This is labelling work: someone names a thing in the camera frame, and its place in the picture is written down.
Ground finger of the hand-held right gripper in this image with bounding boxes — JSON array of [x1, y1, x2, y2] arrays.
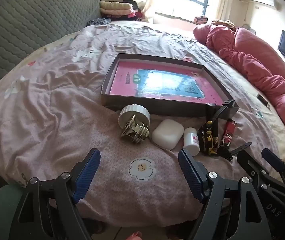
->
[[261, 147, 285, 188], [237, 150, 285, 205]]

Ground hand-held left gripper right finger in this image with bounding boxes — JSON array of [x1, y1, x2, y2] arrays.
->
[[179, 149, 270, 240]]

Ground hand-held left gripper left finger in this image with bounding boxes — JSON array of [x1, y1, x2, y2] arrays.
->
[[9, 148, 101, 240]]

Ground black hair claw clip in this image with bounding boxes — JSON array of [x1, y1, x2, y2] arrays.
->
[[216, 145, 234, 162]]

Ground white pill bottle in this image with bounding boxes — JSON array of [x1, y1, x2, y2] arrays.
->
[[183, 127, 201, 155]]

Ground yellow and black wristwatch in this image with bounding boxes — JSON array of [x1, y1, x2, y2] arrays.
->
[[198, 99, 253, 155]]

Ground red and black lighter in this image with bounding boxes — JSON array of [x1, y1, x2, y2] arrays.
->
[[219, 119, 236, 148]]

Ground white rounded plastic case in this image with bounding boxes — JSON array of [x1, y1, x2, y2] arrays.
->
[[152, 119, 185, 150]]

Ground gold perfume bottle white cap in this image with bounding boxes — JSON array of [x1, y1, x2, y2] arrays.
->
[[118, 104, 151, 144]]

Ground grey cardboard box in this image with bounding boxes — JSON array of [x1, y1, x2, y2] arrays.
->
[[100, 53, 240, 118]]

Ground black remote control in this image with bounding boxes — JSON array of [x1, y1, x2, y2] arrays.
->
[[257, 94, 270, 108]]

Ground pink printed bedsheet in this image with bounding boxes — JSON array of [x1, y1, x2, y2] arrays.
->
[[0, 21, 285, 228]]

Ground green round stool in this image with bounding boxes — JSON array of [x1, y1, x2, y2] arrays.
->
[[0, 185, 28, 240]]

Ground pink quilt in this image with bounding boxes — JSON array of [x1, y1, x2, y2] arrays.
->
[[193, 22, 285, 135]]

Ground brown cloth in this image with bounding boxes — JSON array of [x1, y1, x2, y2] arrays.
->
[[211, 19, 235, 29]]

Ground dark floral cloth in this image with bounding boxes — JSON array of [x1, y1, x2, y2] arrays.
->
[[86, 18, 111, 27]]

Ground white air conditioner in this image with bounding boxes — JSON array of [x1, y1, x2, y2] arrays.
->
[[250, 0, 281, 10]]

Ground grey quilted headboard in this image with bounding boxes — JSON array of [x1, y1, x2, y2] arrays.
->
[[0, 0, 101, 100]]

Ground cream curtain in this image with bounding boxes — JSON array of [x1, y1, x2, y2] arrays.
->
[[137, 0, 158, 23], [215, 0, 236, 23]]

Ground stack of folded blankets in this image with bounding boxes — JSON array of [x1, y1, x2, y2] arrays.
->
[[100, 0, 133, 18]]

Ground pile of dark clothes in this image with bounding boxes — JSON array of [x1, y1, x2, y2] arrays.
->
[[122, 0, 146, 22]]

